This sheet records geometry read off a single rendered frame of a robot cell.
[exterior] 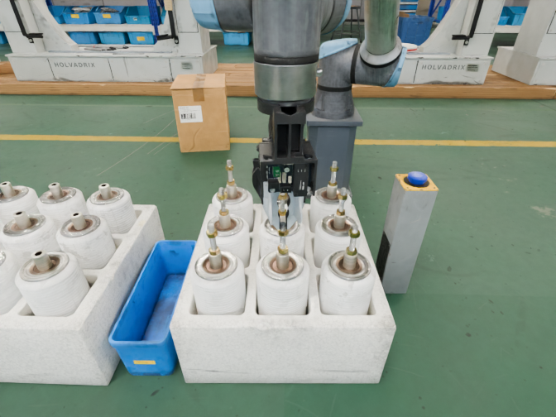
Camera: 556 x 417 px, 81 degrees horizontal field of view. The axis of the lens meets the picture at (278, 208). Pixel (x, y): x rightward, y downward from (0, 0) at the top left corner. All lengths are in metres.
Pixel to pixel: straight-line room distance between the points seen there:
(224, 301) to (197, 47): 2.31
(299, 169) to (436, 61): 2.42
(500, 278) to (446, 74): 1.97
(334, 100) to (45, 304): 0.93
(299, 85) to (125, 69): 2.52
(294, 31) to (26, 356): 0.71
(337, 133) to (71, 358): 0.93
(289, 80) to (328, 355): 0.48
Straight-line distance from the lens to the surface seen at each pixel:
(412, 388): 0.79
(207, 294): 0.59
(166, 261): 0.94
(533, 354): 0.96
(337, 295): 0.59
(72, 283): 0.70
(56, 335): 0.71
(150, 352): 0.72
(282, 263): 0.57
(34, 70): 3.22
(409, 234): 0.80
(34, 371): 0.85
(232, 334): 0.61
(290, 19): 0.38
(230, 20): 0.53
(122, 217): 0.85
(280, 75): 0.38
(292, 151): 0.42
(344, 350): 0.66
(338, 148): 1.17
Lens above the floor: 0.66
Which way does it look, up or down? 34 degrees down
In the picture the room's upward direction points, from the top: straight up
